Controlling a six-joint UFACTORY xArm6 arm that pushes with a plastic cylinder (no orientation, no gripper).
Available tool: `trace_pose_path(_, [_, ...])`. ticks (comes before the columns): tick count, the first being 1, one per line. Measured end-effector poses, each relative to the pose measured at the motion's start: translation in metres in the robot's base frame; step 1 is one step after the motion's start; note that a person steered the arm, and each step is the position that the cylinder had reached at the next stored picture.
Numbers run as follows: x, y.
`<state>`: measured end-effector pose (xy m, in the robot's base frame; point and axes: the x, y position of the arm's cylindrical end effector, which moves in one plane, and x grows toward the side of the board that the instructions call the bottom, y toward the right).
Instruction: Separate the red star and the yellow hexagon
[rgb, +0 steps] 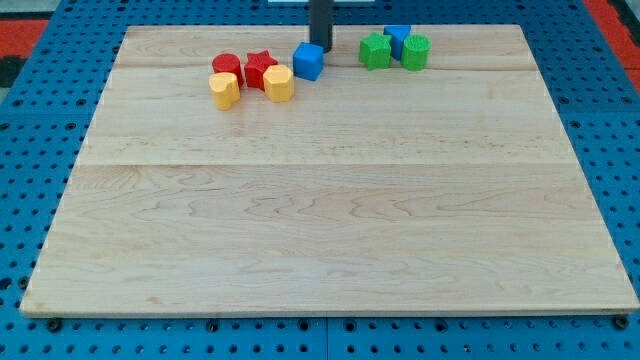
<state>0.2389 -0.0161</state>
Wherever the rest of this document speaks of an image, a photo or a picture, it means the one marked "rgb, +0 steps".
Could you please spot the red cylinder block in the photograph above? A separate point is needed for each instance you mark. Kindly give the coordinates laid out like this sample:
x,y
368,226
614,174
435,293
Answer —
x,y
228,62

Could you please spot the yellow heart block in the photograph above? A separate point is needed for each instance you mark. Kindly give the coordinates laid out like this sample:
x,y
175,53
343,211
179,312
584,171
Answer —
x,y
224,87

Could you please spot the green cylinder block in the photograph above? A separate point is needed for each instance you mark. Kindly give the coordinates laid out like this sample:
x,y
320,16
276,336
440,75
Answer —
x,y
415,52

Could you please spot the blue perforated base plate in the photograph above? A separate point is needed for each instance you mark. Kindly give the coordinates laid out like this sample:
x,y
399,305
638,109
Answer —
x,y
48,111

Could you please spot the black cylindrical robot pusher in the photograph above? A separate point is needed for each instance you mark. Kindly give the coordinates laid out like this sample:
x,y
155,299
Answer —
x,y
321,23

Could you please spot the red star block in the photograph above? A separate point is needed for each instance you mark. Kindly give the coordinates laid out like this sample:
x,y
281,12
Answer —
x,y
256,66

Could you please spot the blue triangle block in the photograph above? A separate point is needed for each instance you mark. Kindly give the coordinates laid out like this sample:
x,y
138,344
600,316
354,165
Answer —
x,y
398,34

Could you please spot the yellow hexagon block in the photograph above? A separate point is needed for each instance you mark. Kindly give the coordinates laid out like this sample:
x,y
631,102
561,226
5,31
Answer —
x,y
279,84

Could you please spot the blue cube block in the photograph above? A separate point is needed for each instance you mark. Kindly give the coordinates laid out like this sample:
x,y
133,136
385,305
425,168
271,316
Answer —
x,y
308,61

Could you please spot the green star block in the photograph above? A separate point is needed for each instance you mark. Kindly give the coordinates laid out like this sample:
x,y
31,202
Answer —
x,y
375,51

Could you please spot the wooden board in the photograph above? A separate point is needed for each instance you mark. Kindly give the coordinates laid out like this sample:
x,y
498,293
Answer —
x,y
453,191

